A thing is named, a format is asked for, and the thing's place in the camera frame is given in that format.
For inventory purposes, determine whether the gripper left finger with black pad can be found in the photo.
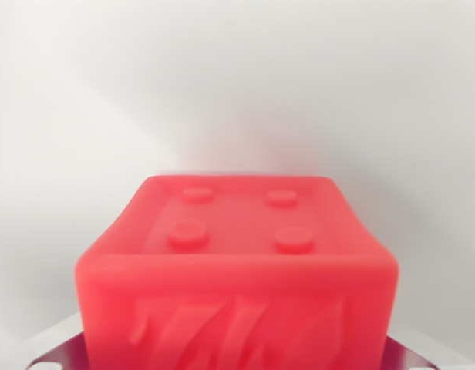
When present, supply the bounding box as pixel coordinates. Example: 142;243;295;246
13;311;93;370

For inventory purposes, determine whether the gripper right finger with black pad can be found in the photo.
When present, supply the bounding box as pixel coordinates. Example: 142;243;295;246
382;314;475;370

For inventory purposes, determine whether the red cube with studs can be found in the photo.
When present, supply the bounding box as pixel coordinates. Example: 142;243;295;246
74;174;400;370

